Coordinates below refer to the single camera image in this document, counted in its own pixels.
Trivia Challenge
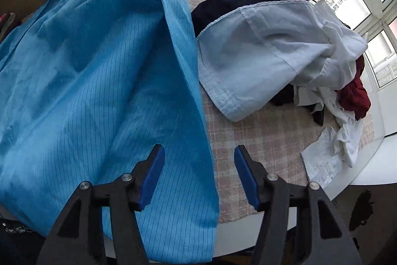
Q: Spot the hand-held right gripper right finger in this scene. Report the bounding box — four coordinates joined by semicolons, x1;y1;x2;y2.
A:
234;145;363;265

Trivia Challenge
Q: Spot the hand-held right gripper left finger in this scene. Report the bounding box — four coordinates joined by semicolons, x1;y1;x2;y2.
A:
35;144;166;265

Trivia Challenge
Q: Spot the blue striped coat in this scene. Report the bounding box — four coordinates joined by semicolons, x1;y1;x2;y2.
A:
0;0;221;264

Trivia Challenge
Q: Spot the pink plaid blanket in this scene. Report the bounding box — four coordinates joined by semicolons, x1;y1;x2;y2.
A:
170;0;375;224

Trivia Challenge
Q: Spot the white crumpled cloth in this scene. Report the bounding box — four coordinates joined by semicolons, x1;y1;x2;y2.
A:
301;127;345;189

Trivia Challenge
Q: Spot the black garment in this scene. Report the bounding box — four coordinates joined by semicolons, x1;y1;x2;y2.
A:
270;85;325;126

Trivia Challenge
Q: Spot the pale blue shirt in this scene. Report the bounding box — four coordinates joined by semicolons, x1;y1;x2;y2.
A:
196;1;334;123

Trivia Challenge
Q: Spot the dark red garment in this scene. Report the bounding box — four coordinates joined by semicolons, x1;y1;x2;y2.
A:
337;55;372;121

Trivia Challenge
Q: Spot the person's dark glittery clothing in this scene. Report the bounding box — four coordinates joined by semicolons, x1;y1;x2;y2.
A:
0;206;47;265

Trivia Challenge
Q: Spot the white shirt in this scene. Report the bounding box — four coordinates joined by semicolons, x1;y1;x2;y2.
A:
292;0;369;169

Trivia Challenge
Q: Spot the dark navy garment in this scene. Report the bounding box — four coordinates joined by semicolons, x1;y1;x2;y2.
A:
191;0;309;39

